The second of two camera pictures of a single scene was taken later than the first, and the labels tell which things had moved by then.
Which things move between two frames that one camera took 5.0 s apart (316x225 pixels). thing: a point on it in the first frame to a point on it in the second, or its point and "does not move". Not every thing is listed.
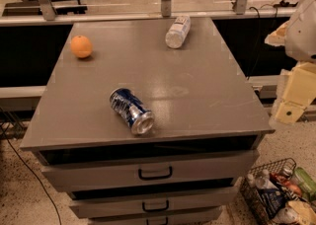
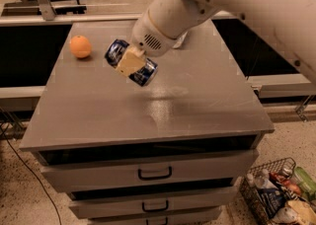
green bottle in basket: (306, 187) does not move
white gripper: (302, 35) to (148, 37)
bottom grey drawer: (162, 220) does not move
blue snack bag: (272, 199) does not move
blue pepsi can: (131, 110) to (144, 77)
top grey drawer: (126, 169) does not move
